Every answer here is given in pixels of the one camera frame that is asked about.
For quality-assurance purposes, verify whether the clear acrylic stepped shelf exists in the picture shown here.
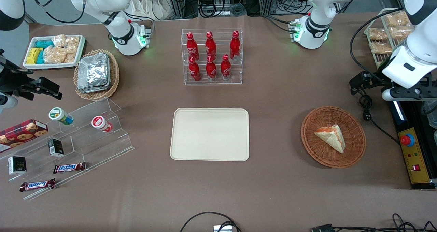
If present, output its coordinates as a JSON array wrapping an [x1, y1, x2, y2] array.
[[0, 97, 135, 201]]

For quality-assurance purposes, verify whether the round brown wicker basket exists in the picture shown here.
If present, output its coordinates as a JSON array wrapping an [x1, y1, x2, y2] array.
[[301, 106, 367, 169]]

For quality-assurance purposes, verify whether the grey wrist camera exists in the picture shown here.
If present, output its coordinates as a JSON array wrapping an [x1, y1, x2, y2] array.
[[381, 88, 398, 102], [0, 95, 18, 114]]

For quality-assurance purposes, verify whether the red lid yogurt cup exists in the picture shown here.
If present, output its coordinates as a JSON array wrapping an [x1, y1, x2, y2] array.
[[91, 115, 113, 134]]

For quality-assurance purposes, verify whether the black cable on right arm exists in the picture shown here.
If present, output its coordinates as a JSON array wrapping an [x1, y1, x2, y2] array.
[[24, 0, 86, 24]]

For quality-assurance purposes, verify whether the yellow snack pack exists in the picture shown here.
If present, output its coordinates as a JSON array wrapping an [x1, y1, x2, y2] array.
[[26, 47, 43, 65]]

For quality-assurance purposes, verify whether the green lid yogurt cup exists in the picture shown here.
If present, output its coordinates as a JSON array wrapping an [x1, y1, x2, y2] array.
[[48, 107, 74, 126]]

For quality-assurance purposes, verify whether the black cable bundle with connector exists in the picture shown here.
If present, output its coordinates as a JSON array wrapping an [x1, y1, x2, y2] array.
[[311, 213, 437, 232]]

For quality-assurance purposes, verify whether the small black box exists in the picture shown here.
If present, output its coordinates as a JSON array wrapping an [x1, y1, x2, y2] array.
[[47, 138, 65, 158], [8, 156, 27, 176]]

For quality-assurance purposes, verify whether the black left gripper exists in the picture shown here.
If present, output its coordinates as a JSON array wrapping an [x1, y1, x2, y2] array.
[[349, 71, 437, 101]]

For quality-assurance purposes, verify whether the clear acrylic bottle rack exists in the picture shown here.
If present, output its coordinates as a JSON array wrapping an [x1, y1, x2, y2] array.
[[181, 28, 244, 86]]

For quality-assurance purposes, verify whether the snickers chocolate bar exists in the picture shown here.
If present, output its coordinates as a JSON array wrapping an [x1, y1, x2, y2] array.
[[53, 162, 87, 174], [19, 178, 56, 192]]

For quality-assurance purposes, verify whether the white rectangular snack tray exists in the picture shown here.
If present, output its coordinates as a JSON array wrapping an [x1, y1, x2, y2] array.
[[23, 34, 86, 70]]

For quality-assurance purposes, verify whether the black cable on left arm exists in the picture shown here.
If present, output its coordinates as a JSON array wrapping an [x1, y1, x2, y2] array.
[[349, 7, 405, 86]]

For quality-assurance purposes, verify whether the beige plastic tray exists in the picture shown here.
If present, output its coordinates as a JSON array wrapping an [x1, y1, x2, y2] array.
[[170, 108, 250, 162]]

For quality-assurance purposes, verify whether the black yellow control box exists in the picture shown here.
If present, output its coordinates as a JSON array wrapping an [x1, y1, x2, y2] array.
[[389, 100, 437, 191]]

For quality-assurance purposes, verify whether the white cloth bag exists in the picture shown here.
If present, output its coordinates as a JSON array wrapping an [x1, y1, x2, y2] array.
[[129, 0, 171, 21]]

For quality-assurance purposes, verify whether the red tartan cookie box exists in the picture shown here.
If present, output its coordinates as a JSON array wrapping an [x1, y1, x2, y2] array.
[[0, 119, 49, 154]]

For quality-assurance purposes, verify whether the oval tan wicker basket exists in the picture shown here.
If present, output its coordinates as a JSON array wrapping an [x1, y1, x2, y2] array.
[[73, 49, 120, 101]]

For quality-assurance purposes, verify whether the stack of foil containers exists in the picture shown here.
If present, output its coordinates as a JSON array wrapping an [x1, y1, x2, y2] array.
[[76, 53, 112, 95]]

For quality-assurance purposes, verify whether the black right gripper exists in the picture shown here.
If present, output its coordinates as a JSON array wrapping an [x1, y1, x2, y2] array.
[[0, 49, 63, 101]]

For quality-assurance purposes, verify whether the triangular wrapped sandwich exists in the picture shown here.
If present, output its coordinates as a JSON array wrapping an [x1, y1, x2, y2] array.
[[314, 124, 346, 154]]

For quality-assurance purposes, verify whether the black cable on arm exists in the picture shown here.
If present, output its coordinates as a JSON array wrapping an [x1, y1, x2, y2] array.
[[24, 0, 86, 24], [349, 7, 405, 86]]

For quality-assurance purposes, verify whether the white wire rack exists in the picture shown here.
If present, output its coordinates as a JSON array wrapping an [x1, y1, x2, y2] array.
[[363, 8, 416, 69]]

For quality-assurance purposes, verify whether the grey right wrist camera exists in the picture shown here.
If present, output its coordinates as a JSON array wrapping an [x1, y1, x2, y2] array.
[[0, 95, 18, 114]]

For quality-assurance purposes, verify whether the wrapped bread pack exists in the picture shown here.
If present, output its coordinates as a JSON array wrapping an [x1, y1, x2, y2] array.
[[389, 25, 415, 41], [368, 28, 388, 41], [369, 41, 393, 55], [385, 12, 410, 28]]

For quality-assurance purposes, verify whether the aluminium frame cabinet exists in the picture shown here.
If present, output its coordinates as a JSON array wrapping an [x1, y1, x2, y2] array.
[[165, 0, 278, 17]]

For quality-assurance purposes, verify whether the black looped cable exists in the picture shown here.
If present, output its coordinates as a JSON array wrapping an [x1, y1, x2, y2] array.
[[180, 211, 242, 232]]

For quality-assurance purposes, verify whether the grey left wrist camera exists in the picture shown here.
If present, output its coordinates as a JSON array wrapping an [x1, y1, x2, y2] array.
[[381, 88, 398, 102]]

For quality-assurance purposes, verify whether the red cola bottle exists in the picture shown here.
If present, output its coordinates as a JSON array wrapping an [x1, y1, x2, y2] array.
[[188, 56, 202, 82], [206, 55, 217, 80], [205, 31, 217, 58], [186, 32, 200, 60], [220, 54, 232, 80], [229, 30, 241, 60]]

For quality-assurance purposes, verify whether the black hanging cable with plug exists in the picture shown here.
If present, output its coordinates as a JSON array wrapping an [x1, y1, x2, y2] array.
[[357, 93, 401, 145]]

